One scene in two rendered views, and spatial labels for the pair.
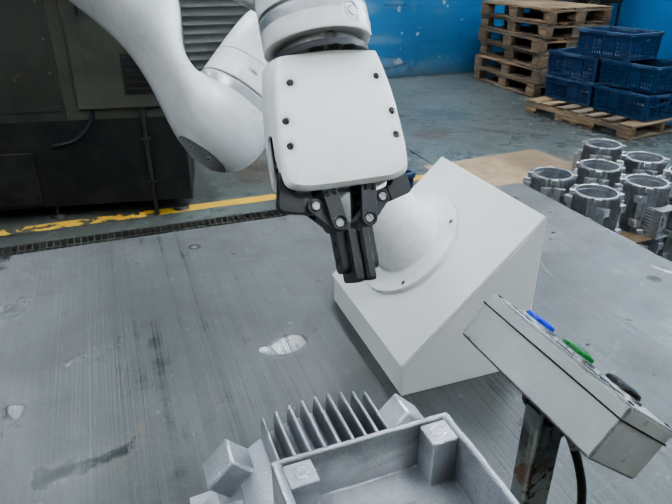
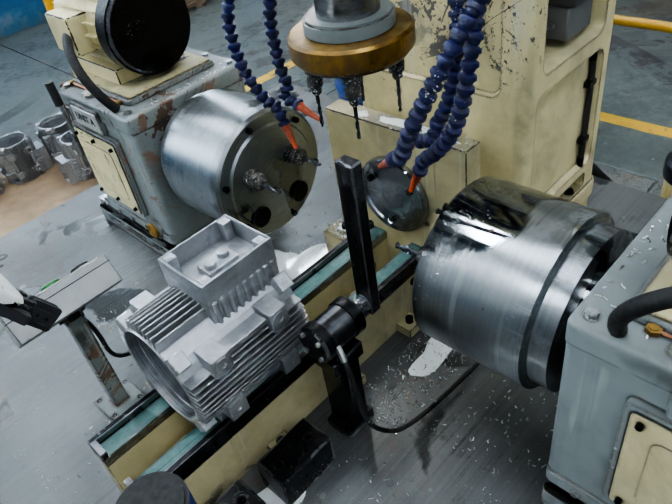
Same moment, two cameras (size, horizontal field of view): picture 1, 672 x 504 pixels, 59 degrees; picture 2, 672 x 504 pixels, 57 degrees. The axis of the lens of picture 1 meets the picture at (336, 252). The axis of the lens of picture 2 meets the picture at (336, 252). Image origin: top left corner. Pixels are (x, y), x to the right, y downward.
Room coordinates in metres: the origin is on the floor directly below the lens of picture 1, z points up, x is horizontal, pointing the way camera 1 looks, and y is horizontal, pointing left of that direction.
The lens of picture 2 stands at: (0.25, 0.65, 1.65)
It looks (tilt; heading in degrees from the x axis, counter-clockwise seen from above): 39 degrees down; 251
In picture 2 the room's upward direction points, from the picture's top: 10 degrees counter-clockwise
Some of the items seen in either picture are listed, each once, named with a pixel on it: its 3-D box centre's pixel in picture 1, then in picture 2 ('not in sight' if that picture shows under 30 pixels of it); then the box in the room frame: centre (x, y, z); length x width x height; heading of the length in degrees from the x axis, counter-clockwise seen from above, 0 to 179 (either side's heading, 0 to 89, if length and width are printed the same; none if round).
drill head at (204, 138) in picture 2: not in sight; (224, 153); (0.06, -0.46, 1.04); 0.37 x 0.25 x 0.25; 111
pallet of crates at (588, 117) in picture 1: (611, 75); not in sight; (5.48, -2.48, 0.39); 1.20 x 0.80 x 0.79; 29
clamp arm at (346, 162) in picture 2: not in sight; (358, 241); (0.00, 0.04, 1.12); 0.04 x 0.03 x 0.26; 21
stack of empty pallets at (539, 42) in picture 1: (537, 45); not in sight; (7.09, -2.29, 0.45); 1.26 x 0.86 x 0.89; 21
